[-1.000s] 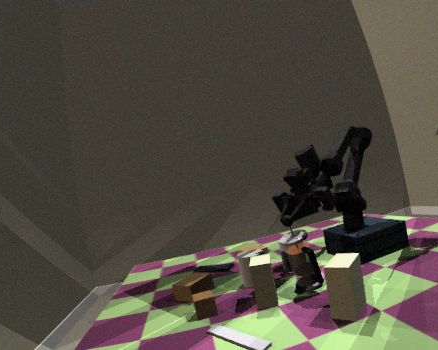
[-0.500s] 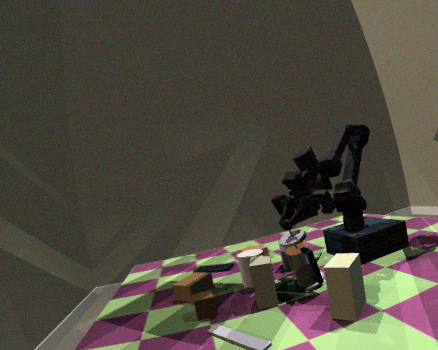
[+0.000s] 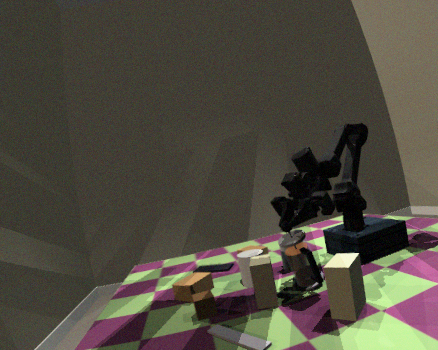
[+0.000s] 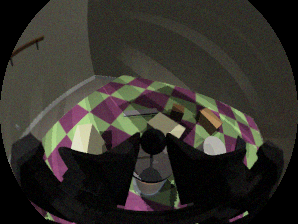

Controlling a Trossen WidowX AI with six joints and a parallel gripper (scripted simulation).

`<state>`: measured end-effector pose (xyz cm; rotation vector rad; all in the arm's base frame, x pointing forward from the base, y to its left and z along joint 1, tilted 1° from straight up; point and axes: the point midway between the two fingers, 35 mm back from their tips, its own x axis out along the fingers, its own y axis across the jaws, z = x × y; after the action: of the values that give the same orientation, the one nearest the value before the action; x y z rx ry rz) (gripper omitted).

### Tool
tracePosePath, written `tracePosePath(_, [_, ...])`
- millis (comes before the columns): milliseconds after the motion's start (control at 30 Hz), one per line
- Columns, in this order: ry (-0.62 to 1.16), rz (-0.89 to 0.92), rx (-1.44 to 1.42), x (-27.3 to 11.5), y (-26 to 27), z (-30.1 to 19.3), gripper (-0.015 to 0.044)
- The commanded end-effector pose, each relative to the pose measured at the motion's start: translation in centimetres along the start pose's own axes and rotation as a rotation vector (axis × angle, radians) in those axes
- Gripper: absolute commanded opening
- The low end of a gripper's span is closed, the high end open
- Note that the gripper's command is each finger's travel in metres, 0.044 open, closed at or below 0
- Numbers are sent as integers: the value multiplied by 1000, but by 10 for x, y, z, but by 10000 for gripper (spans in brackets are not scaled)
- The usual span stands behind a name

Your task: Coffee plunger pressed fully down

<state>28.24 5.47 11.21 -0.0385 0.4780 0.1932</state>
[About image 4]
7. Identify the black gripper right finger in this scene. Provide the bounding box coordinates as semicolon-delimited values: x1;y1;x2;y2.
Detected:
166;133;247;205

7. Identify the glass french press with black knob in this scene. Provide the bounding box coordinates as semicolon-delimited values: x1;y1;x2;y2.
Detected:
132;129;173;197

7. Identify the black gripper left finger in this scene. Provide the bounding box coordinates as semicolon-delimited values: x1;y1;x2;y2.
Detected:
57;132;140;206

